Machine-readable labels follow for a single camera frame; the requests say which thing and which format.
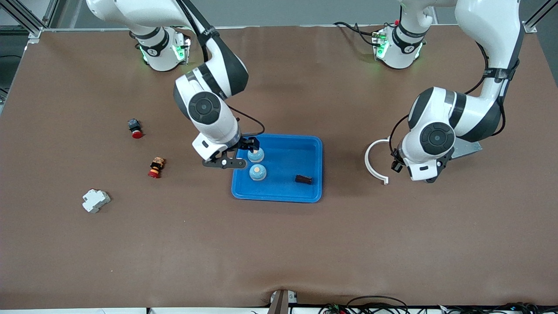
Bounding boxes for metal power supply box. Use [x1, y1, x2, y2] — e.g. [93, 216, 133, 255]
[450, 139, 483, 160]

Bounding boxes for white curved plastic clip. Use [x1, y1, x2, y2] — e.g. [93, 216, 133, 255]
[364, 136, 390, 186]

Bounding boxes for blue plastic tray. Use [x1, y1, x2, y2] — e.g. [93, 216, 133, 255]
[231, 133, 323, 204]

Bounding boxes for white circuit breaker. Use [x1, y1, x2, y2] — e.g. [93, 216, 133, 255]
[82, 188, 111, 214]

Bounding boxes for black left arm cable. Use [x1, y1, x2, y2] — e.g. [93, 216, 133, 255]
[389, 41, 521, 157]

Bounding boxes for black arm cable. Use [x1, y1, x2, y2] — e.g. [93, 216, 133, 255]
[174, 0, 265, 137]
[389, 41, 521, 157]

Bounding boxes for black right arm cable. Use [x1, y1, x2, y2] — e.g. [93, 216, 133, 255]
[174, 0, 265, 137]

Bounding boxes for black cable bundle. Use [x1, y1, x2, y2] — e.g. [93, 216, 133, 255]
[318, 296, 558, 314]

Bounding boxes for grey metal table bracket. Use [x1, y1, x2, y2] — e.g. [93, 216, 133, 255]
[267, 290, 299, 314]

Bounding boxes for black arm base cables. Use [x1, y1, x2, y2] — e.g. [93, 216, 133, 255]
[333, 21, 380, 46]

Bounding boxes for aluminium frame strut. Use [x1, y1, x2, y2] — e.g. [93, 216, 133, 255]
[522, 0, 558, 34]
[0, 0, 59, 40]

